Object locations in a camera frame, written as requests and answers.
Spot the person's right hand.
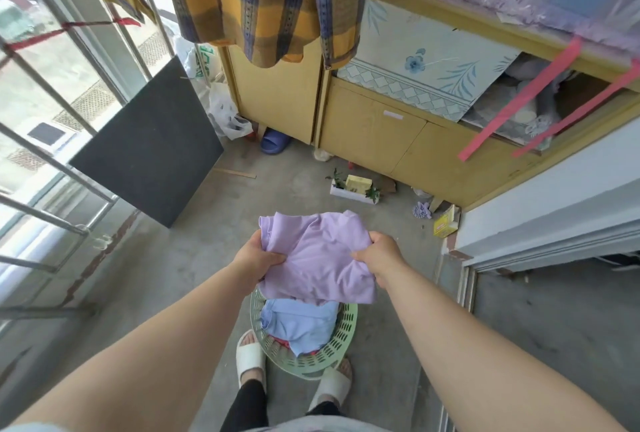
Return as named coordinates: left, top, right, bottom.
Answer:
left=349, top=232, right=404, bottom=290

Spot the person's left hand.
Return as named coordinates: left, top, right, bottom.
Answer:
left=233, top=230, right=287, bottom=289

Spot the lilac garment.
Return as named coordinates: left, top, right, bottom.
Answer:
left=257, top=210, right=378, bottom=305

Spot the person's left forearm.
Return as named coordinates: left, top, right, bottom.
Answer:
left=10, top=260, right=253, bottom=432

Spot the person's right forearm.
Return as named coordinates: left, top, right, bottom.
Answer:
left=377, top=267, right=631, bottom=432

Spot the white planter box with plants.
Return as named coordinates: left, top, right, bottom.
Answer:
left=328, top=169, right=382, bottom=206

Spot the light blue garment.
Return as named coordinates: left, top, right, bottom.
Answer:
left=260, top=299, right=341, bottom=357

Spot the red garment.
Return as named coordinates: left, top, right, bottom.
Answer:
left=272, top=337, right=321, bottom=356

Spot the green plastic laundry basket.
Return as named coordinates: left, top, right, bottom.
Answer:
left=249, top=289, right=359, bottom=380

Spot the yellow cardboard box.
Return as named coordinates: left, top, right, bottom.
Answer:
left=433, top=205, right=460, bottom=239

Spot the white slipper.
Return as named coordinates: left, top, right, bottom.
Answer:
left=308, top=357, right=353, bottom=413
left=236, top=330, right=267, bottom=387

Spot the blue slipper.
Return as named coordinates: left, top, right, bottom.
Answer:
left=260, top=128, right=292, bottom=155

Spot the yellow wooden cabinet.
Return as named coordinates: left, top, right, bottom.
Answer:
left=220, top=0, right=640, bottom=210

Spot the person's black trouser leg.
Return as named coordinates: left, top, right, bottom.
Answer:
left=220, top=380, right=268, bottom=432
left=305, top=401, right=346, bottom=418

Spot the dark grey board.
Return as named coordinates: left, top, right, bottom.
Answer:
left=69, top=55, right=225, bottom=229

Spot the floral printed panel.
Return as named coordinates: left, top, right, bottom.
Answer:
left=336, top=0, right=523, bottom=123

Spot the white and green plastic bag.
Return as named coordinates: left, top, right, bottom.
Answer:
left=173, top=35, right=221, bottom=97

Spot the pink ribbon strip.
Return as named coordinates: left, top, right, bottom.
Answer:
left=512, top=59, right=640, bottom=158
left=458, top=38, right=583, bottom=163

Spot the grey bundled cloth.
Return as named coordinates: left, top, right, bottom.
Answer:
left=462, top=53, right=573, bottom=140

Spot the metal window railing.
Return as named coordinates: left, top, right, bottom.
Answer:
left=0, top=0, right=176, bottom=320

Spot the white sliding door frame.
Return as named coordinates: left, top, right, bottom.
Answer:
left=435, top=117, right=640, bottom=432

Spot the red string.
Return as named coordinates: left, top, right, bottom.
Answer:
left=5, top=17, right=143, bottom=52

